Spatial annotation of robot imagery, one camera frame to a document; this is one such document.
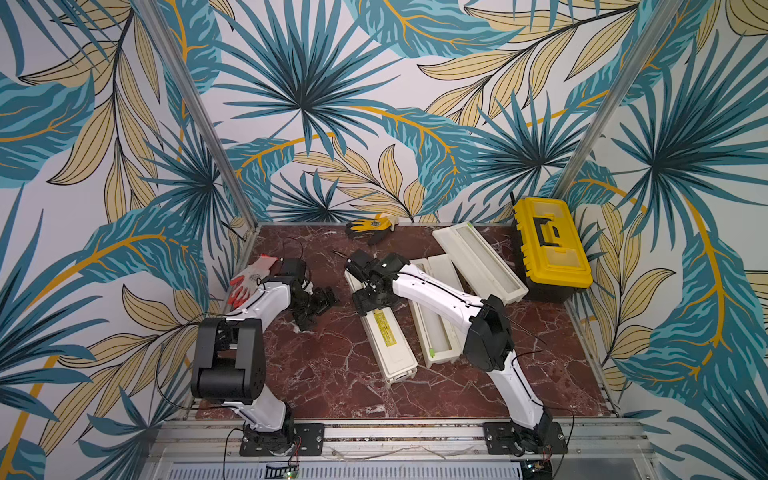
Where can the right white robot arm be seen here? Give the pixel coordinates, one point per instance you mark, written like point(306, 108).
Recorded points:
point(488, 344)

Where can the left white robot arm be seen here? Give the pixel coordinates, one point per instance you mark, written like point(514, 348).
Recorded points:
point(229, 367)

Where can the white wrap dispenser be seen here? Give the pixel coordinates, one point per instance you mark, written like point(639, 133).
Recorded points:
point(441, 268)
point(391, 350)
point(486, 272)

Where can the yellow black toolbox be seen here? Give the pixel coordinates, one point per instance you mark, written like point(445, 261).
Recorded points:
point(548, 253)

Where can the yellow black work glove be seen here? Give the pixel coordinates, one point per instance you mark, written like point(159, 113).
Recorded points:
point(373, 230)

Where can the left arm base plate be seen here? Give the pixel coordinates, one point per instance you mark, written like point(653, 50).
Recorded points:
point(303, 439)

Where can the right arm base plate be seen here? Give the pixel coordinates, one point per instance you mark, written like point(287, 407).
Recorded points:
point(509, 438)

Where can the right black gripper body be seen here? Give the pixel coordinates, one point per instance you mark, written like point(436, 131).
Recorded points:
point(365, 285)

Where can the red white work glove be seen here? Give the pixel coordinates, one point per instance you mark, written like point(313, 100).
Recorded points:
point(246, 282)

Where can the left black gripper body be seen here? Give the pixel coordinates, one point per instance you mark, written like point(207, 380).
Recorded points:
point(311, 304)

